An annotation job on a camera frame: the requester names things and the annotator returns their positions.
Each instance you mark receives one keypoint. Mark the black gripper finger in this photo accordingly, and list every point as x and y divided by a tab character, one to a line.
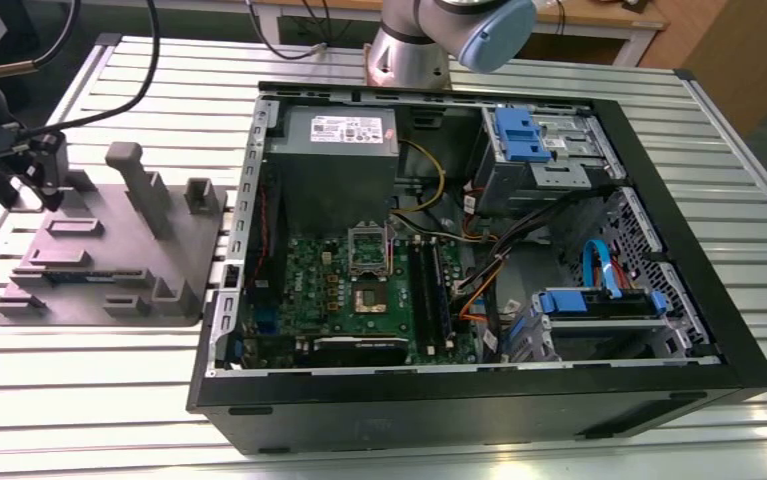
49	165
4	192

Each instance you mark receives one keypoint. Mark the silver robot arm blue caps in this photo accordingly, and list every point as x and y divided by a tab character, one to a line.
410	55

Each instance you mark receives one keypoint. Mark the CPU socket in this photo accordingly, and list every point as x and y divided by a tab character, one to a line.
372	300

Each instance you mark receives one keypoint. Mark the grey parts rack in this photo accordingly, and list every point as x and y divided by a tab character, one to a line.
123	240

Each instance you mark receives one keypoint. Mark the RAM stick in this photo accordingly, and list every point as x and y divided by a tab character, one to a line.
83	278

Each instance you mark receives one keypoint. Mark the grey power supply unit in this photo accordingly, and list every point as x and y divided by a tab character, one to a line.
330	185

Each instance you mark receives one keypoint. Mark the black graphics card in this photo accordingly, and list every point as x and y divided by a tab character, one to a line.
356	352

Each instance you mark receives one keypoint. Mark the black RAM slot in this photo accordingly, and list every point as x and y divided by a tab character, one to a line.
436	295
444	295
418	295
424	295

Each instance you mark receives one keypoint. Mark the green motherboard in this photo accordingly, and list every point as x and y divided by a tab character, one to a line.
390	335

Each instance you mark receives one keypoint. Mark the black open PC case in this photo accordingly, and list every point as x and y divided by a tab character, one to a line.
423	415

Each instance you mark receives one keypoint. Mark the grey metal drive cage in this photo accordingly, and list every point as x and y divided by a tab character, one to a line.
556	180

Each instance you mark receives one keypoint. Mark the hard disk in blue carrier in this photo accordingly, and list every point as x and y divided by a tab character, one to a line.
616	306

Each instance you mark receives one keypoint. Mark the brown wooden cabinet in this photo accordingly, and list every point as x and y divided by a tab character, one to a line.
743	50

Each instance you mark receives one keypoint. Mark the white frame table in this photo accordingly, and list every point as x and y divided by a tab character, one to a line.
272	22

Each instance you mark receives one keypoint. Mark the wooden desk white frame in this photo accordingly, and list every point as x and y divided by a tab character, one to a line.
623	20

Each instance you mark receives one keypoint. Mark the silver disk bay frame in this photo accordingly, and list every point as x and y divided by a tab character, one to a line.
623	325

